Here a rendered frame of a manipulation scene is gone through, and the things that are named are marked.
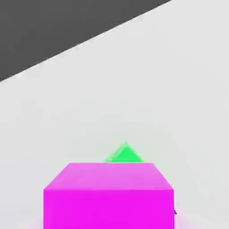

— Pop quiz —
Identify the small magenta cube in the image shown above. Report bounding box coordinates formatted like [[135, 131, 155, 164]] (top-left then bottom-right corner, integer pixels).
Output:
[[43, 162, 174, 229]]

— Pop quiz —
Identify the small green cube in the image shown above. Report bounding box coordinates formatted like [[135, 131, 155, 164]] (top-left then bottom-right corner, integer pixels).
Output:
[[103, 140, 145, 164]]

